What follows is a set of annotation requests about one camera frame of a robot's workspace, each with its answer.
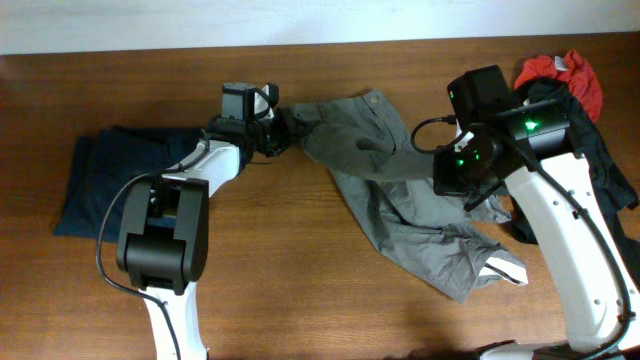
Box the folded navy blue garment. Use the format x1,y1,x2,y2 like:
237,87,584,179
53,126,202,243

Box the red garment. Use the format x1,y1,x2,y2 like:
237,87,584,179
514,49,604,123

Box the black garment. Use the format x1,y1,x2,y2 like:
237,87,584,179
512,78,639,284

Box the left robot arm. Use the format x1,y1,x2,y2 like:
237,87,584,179
116,82,306,359

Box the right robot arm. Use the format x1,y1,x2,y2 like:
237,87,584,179
433,65,639,359

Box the grey shorts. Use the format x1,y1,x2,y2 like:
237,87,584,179
291,90,529,303

